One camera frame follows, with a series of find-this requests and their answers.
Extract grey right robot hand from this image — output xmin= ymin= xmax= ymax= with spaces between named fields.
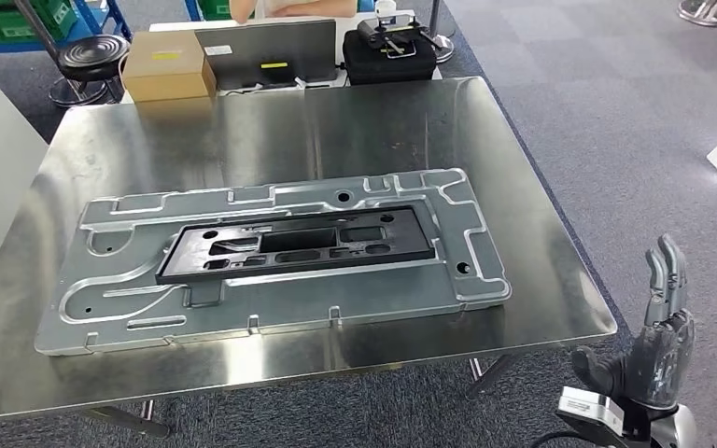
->
xmin=571 ymin=233 xmax=696 ymax=410

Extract black plastic plate frame part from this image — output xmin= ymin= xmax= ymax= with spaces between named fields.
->
xmin=155 ymin=204 xmax=437 ymax=286

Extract stainless steel workbench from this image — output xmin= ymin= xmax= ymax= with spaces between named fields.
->
xmin=0 ymin=76 xmax=618 ymax=437

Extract aluminium fixture plate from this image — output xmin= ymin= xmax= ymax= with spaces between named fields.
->
xmin=34 ymin=168 xmax=513 ymax=357

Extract chrome stand base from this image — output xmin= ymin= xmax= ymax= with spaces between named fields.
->
xmin=678 ymin=0 xmax=717 ymax=28

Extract chrome pole stand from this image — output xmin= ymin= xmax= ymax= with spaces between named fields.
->
xmin=425 ymin=0 xmax=457 ymax=64

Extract black equipment case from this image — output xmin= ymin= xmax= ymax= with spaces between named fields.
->
xmin=341 ymin=27 xmax=439 ymax=87

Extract metal clamp tool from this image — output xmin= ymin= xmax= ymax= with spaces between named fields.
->
xmin=356 ymin=17 xmax=445 ymax=62

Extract black device yellow label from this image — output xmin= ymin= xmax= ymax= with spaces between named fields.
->
xmin=258 ymin=58 xmax=299 ymax=89

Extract grey metal panel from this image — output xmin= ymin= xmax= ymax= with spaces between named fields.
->
xmin=194 ymin=18 xmax=339 ymax=92

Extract person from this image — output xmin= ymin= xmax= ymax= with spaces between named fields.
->
xmin=228 ymin=0 xmax=359 ymax=26

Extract green plastic crate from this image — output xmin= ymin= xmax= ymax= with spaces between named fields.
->
xmin=0 ymin=0 xmax=79 ymax=45
xmin=197 ymin=0 xmax=232 ymax=21

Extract brown cardboard box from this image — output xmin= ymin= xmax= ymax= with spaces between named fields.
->
xmin=121 ymin=29 xmax=218 ymax=104

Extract black round stool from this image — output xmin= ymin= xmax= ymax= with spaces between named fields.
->
xmin=48 ymin=34 xmax=132 ymax=111

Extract grey metal pole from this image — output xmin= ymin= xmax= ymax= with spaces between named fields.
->
xmin=13 ymin=0 xmax=78 ymax=81

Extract blue pallet rack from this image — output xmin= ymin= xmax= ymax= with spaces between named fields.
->
xmin=0 ymin=0 xmax=134 ymax=57

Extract pale wrist camera black mount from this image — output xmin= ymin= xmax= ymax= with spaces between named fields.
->
xmin=555 ymin=385 xmax=654 ymax=448

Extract thick black camera cable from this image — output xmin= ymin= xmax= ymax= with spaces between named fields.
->
xmin=528 ymin=429 xmax=585 ymax=448

